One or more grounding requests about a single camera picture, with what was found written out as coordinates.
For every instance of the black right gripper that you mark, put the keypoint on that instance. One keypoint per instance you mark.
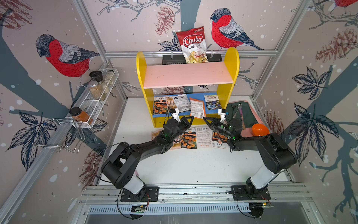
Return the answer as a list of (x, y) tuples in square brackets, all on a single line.
[(215, 122)]

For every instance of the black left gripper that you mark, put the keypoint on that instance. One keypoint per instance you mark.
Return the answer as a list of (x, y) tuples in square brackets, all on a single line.
[(185, 123)]

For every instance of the orange bordered seed bag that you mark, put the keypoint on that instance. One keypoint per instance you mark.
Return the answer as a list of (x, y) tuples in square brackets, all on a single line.
[(197, 108)]

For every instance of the pink storefront seed bag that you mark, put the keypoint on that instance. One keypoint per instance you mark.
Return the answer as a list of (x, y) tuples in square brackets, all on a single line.
[(155, 134), (170, 103), (176, 144), (203, 137)]

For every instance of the black orange marigold seed bag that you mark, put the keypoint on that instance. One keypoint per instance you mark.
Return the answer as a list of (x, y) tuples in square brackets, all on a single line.
[(189, 140)]

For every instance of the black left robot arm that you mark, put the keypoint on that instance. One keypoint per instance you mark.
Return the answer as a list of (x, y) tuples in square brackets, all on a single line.
[(121, 165)]

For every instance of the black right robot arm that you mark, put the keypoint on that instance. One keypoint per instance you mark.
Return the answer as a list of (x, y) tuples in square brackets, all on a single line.
[(275, 153)]

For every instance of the blue flower seed bag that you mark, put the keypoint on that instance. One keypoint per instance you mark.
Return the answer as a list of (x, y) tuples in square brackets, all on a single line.
[(212, 102)]

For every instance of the red Chuba chips bag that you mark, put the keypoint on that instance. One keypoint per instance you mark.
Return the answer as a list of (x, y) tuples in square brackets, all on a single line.
[(193, 45)]

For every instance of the dark green cloth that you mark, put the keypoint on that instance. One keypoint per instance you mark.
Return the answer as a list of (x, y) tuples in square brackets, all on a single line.
[(248, 115)]

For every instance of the black spoon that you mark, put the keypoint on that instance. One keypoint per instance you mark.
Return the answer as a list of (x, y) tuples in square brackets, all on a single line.
[(233, 110)]

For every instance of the silver spoon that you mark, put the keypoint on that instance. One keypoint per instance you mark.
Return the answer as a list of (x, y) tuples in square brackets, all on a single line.
[(237, 111)]

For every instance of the orange bowl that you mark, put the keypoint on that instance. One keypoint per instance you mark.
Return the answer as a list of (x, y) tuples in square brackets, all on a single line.
[(260, 130)]

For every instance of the pink tray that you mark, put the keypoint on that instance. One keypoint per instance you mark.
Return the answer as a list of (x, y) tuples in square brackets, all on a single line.
[(248, 131)]

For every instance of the pale spice jar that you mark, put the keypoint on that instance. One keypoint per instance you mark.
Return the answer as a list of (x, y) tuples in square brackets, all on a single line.
[(110, 75)]

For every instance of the tan spice jar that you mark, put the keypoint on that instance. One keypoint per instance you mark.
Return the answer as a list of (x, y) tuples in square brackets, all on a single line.
[(96, 90)]

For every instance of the black lid spice jar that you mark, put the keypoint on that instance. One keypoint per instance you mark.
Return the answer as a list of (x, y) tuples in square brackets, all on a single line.
[(98, 76)]

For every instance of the orange spice jar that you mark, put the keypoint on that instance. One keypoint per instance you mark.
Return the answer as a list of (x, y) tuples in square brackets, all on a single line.
[(78, 114)]

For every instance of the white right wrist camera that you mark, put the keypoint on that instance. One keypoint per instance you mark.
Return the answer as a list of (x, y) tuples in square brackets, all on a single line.
[(222, 114)]

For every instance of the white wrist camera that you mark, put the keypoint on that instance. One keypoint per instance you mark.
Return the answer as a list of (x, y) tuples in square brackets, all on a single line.
[(222, 114), (175, 114)]

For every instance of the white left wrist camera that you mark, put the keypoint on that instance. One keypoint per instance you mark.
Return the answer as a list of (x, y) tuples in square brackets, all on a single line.
[(175, 114)]

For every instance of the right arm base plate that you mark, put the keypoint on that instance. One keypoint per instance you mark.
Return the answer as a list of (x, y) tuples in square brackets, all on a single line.
[(247, 193)]

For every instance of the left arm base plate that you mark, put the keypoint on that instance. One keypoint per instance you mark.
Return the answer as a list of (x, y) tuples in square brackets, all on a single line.
[(147, 194)]

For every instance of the white wire spice rack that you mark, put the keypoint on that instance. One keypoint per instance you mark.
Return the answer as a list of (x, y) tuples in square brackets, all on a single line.
[(94, 108)]

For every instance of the chrome wire holder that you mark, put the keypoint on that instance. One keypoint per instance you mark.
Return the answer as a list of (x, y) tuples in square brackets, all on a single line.
[(69, 136)]

